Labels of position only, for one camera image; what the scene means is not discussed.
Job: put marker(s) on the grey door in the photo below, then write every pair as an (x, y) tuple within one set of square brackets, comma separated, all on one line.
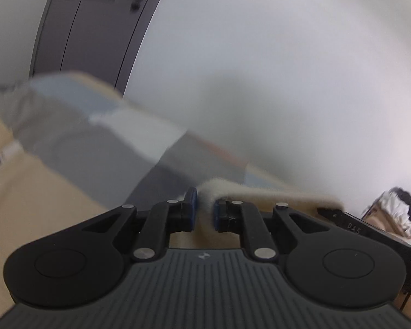
[(89, 41)]

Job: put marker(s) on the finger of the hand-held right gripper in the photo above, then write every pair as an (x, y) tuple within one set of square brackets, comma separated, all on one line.
[(330, 212)]

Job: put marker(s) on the patchwork bed quilt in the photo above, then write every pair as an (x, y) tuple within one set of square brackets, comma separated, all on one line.
[(72, 150)]

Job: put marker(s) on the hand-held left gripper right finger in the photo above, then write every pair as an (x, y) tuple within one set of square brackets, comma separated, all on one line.
[(219, 216)]

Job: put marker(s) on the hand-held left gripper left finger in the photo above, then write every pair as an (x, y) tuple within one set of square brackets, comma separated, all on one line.
[(191, 209)]

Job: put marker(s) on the cream striped sweater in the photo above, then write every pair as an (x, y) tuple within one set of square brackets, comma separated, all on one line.
[(246, 193)]

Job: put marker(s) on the white crumpled cloth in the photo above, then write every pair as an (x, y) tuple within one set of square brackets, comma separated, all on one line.
[(395, 209)]

